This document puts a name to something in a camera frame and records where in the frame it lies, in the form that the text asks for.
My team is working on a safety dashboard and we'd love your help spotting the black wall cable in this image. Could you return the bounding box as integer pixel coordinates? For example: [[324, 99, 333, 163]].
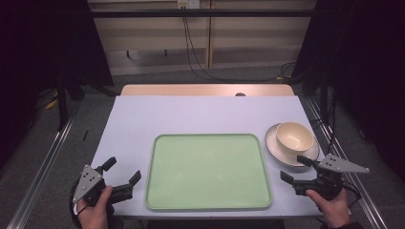
[[182, 8, 288, 82], [181, 8, 297, 83]]

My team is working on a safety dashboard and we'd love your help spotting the white table cover sheet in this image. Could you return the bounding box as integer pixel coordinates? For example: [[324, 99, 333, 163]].
[[90, 94, 327, 220]]

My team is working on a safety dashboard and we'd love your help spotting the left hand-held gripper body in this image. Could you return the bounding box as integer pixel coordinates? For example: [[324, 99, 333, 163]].
[[72, 164, 113, 207]]

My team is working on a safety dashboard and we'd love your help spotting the aluminium floor rail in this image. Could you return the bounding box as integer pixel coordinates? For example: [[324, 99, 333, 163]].
[[6, 103, 81, 229], [306, 97, 389, 229]]

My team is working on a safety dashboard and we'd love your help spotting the person's right hand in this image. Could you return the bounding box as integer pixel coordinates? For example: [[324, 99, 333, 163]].
[[306, 189, 352, 229]]

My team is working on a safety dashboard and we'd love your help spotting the white plate with dark rim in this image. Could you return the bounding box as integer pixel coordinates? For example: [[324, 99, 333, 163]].
[[265, 122, 321, 169]]

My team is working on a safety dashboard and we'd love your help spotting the black curtain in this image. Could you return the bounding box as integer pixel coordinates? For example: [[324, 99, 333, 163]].
[[290, 0, 405, 175], [0, 0, 115, 168]]

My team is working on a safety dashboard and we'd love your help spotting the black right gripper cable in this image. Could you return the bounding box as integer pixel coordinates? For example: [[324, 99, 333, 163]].
[[341, 180, 363, 212]]

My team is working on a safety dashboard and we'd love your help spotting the person's left hand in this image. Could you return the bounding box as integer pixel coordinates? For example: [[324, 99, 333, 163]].
[[76, 185, 114, 229]]

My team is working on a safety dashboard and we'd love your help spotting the black horizontal bar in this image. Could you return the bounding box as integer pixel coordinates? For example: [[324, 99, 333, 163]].
[[90, 9, 316, 18]]

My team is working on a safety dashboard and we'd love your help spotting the black floor cable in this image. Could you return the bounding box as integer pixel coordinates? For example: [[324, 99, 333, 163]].
[[311, 94, 339, 156]]

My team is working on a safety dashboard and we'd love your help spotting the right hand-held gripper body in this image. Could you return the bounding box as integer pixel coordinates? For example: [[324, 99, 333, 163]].
[[306, 154, 371, 201]]

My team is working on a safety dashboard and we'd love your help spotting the green plastic tray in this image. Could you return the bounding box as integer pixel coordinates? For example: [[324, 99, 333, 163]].
[[144, 133, 273, 212]]

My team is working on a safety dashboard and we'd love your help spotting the black metal stand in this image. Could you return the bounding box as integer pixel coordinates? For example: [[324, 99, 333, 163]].
[[319, 69, 330, 124], [55, 72, 70, 131]]

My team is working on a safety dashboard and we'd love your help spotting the cream bowl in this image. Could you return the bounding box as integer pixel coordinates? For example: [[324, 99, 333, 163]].
[[275, 121, 315, 156]]

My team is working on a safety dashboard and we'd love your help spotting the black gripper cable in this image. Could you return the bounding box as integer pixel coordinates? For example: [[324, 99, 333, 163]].
[[69, 180, 82, 229], [341, 180, 363, 212]]

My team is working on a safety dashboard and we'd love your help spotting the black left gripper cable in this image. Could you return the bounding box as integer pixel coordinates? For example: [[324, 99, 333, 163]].
[[69, 180, 82, 229]]

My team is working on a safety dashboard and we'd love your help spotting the yellow floor strip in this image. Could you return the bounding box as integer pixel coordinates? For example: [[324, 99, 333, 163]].
[[45, 91, 59, 111]]

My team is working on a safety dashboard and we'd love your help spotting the white wall socket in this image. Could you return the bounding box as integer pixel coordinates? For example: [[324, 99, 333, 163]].
[[177, 0, 201, 10]]

